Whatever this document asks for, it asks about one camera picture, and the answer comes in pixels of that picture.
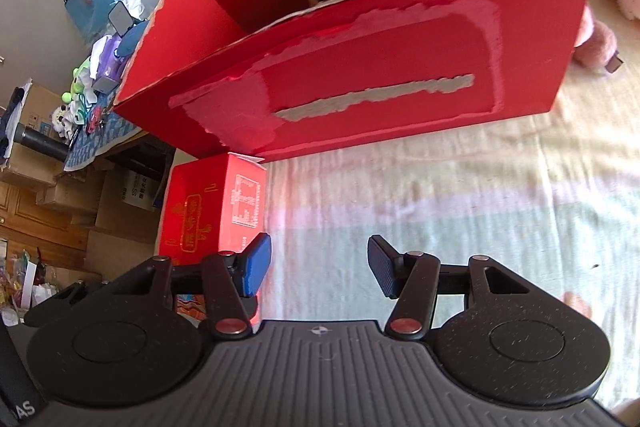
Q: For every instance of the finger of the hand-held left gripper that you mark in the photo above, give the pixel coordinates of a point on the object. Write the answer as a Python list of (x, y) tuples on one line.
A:
[(50, 307)]

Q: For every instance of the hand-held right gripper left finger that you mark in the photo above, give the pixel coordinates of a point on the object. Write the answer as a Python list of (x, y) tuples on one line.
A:
[(255, 264)]

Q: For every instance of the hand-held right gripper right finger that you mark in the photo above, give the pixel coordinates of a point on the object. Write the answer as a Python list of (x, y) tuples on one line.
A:
[(382, 264)]

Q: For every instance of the small red printed box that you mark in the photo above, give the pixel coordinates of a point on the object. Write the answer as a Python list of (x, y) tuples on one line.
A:
[(200, 207)]

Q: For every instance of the large red cardboard box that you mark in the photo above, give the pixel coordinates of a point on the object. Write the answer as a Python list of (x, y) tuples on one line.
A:
[(375, 62)]

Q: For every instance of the pile of colourful packets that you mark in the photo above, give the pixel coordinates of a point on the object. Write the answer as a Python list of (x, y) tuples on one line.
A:
[(22, 287)]

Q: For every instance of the wooden cabinet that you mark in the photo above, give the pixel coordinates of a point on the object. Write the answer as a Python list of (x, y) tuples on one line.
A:
[(40, 232)]

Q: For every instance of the brown cardboard box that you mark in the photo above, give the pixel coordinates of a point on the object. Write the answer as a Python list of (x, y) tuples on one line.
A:
[(35, 107), (70, 197), (120, 232)]

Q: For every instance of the pastel bear printed blanket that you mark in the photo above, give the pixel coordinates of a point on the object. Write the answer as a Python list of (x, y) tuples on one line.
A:
[(450, 187)]

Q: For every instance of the black cylinder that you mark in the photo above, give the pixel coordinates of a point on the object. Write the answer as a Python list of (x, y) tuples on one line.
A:
[(42, 142)]

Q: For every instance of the blue patterned tablecloth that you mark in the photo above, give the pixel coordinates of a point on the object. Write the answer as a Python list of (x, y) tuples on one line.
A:
[(100, 142)]

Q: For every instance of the white small plush toys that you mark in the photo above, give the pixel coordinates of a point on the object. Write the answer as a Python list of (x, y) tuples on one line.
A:
[(65, 119)]

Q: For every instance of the red key bunch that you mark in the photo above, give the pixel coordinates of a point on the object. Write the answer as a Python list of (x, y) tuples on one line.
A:
[(96, 117)]

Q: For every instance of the green frog toy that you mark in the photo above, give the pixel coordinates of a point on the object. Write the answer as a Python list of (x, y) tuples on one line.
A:
[(80, 77)]

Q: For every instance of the purple white toy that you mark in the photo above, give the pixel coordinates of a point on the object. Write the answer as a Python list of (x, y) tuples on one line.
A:
[(107, 57)]

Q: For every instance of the blue oval case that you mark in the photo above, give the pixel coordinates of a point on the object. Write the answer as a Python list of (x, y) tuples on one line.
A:
[(131, 39)]

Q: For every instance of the small grey device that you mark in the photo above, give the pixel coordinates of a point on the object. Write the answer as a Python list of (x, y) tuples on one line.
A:
[(122, 17)]

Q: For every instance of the white crumpled plastic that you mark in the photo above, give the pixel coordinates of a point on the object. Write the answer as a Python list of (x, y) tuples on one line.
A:
[(135, 4)]

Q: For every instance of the pink fluffy plush toy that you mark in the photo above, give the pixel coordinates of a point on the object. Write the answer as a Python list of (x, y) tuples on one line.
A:
[(595, 42)]

